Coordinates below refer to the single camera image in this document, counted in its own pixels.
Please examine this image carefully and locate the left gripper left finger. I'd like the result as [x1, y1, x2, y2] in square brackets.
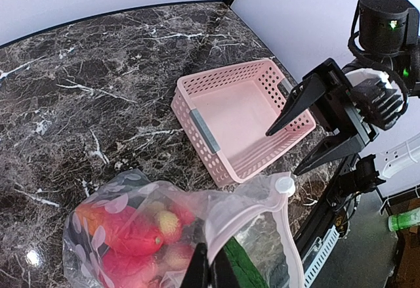
[180, 243, 209, 288]

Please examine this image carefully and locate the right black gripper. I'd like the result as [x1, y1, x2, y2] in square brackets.
[265, 58, 379, 176]

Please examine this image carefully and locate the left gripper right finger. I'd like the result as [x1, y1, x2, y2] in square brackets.
[210, 249, 240, 288]

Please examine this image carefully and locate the green cucumber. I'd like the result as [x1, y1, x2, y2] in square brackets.
[223, 237, 268, 288]

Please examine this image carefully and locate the red lychee bunch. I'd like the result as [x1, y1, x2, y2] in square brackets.
[101, 201, 195, 287]

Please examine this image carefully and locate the clear zip top bag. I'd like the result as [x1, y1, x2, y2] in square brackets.
[62, 169, 305, 287]

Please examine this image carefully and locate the pink plastic basket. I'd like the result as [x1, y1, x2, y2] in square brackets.
[171, 58, 316, 187]

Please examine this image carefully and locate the orange red mango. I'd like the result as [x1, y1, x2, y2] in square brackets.
[75, 204, 104, 235]

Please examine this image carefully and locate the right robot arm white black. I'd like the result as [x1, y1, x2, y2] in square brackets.
[266, 0, 419, 209]

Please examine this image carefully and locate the right wiring connector board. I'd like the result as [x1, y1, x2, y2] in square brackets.
[334, 199, 358, 239]

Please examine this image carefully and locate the green plastic bottle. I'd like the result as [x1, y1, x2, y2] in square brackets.
[388, 211, 419, 232]

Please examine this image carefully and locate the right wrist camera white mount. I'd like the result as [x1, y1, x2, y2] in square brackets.
[345, 68, 404, 131]

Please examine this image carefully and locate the black front rail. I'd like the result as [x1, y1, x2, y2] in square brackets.
[294, 154, 360, 260]

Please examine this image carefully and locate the white slotted cable duct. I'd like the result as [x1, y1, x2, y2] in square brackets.
[303, 226, 339, 288]

